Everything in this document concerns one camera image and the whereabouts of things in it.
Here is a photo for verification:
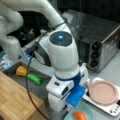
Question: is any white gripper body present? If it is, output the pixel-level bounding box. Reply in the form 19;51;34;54
45;64;90;118

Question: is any orange carrot piece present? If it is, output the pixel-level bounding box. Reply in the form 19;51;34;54
73;112;87;120

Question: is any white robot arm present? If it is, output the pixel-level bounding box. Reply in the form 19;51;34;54
0;0;88;112

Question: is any green toy vegetable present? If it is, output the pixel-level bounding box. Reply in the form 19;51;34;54
27;74;42;85

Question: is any grey metal drawer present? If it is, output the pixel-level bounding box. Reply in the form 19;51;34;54
5;62;50;100

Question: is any silver toaster oven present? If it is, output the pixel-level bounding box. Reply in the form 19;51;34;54
63;10;120;72

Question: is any yellow toy vegetable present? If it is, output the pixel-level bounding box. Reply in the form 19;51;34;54
16;66;27;76

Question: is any teal bowl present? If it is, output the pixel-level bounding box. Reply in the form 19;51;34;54
64;102;95;120

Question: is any pink pan with lid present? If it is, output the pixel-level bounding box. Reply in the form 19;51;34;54
88;81;119;106

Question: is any wooden cabinet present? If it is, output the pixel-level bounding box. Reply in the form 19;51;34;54
0;72;48;120

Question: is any white induction cooker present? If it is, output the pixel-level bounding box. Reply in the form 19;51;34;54
83;77;120;116

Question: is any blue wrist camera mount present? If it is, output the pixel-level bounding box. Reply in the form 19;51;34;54
54;73;85;109

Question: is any black cable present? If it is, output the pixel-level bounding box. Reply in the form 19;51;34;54
25;19;68;120

